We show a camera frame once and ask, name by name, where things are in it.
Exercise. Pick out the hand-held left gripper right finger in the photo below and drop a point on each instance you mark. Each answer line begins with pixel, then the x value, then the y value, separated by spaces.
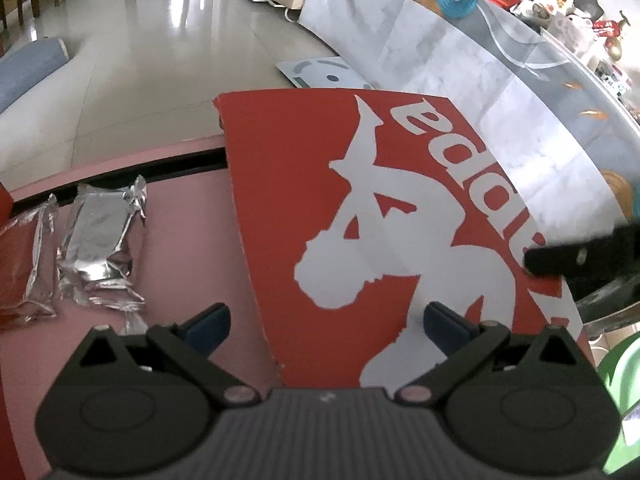
pixel 445 327

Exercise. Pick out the green plastic stool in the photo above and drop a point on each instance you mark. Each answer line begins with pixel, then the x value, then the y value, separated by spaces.
pixel 622 385

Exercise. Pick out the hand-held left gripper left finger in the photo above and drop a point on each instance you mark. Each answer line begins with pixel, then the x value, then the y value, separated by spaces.
pixel 212 325

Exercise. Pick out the silver foil snack packet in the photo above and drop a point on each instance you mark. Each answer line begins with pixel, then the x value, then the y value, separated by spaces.
pixel 97 240
pixel 30 260

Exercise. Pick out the white bathroom scale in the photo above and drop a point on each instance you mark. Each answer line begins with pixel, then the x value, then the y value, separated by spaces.
pixel 325 72

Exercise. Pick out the grey rolled rug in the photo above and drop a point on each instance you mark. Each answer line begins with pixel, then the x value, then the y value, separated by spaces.
pixel 25 70

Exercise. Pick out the red cardboard shoe box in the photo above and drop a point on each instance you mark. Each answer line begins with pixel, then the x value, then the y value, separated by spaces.
pixel 10 425

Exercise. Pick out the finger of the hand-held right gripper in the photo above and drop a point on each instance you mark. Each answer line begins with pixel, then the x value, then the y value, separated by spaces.
pixel 560 260

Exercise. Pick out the grey kettle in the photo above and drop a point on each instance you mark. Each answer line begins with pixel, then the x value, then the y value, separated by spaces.
pixel 589 2

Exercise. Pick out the red shoe box lid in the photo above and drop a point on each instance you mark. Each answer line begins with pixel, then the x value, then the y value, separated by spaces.
pixel 400 220

